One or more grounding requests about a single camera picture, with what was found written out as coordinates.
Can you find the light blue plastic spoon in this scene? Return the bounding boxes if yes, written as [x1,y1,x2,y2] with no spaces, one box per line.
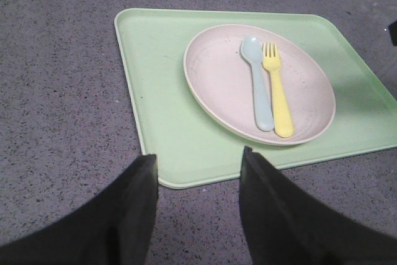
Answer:
[240,36,275,132]

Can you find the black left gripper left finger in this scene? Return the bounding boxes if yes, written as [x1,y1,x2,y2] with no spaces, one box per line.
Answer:
[1,155,158,264]

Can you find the yellow plastic fork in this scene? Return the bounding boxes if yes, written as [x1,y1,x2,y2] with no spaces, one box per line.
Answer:
[262,42,294,138]

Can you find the light green rectangular tray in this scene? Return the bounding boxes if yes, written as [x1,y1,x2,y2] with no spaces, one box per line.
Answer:
[114,8,396,189]

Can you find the dark object at table edge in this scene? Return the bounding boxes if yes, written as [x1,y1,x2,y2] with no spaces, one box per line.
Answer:
[388,21,397,47]

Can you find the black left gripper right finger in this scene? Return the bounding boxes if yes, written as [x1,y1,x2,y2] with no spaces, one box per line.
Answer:
[239,147,396,264]

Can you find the beige round plate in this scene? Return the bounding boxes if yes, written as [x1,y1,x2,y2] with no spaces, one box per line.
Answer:
[184,24,336,146]

